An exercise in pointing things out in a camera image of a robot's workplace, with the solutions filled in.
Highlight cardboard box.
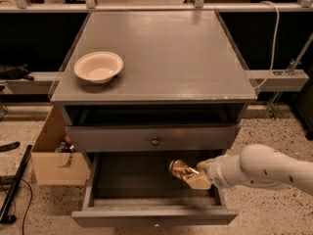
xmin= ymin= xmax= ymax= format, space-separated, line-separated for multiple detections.
xmin=31 ymin=107 xmax=89 ymax=185

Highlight black pole on floor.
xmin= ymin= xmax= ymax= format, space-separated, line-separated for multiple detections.
xmin=0 ymin=145 xmax=32 ymax=224

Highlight white paper bowl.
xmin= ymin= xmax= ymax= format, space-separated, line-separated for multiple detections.
xmin=73 ymin=52 xmax=123 ymax=84

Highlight white cable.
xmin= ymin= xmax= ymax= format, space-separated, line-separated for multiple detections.
xmin=252 ymin=0 xmax=282 ymax=90

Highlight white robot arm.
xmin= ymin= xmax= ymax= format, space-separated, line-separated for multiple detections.
xmin=186 ymin=144 xmax=313 ymax=195

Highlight black cable on floor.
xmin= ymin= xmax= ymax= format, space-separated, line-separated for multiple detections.
xmin=0 ymin=176 xmax=34 ymax=235

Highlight grey wooden drawer cabinet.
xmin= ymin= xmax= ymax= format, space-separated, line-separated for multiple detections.
xmin=48 ymin=9 xmax=259 ymax=159

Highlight open grey middle drawer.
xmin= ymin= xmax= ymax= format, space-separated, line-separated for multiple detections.
xmin=71 ymin=151 xmax=238 ymax=227

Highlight orange soda can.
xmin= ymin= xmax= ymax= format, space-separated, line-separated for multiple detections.
xmin=169 ymin=160 xmax=199 ymax=181

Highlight closed grey top drawer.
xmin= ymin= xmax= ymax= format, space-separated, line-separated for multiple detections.
xmin=66 ymin=124 xmax=240 ymax=153

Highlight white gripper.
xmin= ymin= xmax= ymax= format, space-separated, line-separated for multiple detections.
xmin=186 ymin=155 xmax=231 ymax=190

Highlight metal rail frame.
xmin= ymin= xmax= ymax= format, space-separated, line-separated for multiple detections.
xmin=0 ymin=0 xmax=313 ymax=13

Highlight black tool on floor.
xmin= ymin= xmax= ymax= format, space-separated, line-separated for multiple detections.
xmin=0 ymin=142 xmax=21 ymax=153

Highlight items inside cardboard box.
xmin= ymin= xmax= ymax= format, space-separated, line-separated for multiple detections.
xmin=55 ymin=135 xmax=76 ymax=153

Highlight black object on ledge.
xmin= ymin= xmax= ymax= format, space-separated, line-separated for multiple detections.
xmin=0 ymin=64 xmax=34 ymax=80

